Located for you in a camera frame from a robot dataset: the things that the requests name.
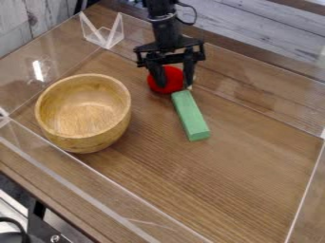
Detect red plush strawberry toy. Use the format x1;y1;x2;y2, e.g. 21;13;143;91
147;65;183;94

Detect black cable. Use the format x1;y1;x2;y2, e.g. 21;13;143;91
0;216;32;243

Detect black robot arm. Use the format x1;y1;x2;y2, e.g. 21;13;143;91
133;0;206;88

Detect black table leg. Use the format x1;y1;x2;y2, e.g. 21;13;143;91
26;199;45;234

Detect wooden bowl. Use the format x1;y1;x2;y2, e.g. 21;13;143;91
35;73;131;154

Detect clear acrylic enclosure wall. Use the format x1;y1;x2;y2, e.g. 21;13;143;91
0;7;325;243

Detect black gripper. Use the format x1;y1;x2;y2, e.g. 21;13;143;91
133;37;206;89

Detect green rectangular block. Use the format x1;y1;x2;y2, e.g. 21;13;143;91
171;90;211;141

